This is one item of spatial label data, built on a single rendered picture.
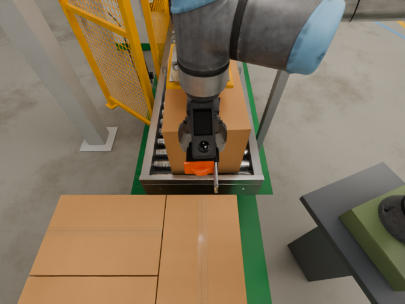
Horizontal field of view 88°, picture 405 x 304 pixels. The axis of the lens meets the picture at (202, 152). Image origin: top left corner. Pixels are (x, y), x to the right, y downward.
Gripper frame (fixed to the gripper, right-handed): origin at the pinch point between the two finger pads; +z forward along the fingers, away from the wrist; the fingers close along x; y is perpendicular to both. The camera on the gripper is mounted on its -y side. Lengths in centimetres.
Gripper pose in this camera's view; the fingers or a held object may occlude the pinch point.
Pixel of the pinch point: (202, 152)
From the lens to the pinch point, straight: 55.6
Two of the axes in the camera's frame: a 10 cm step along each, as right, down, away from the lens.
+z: 0.0, 5.6, 8.3
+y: 0.0, -8.3, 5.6
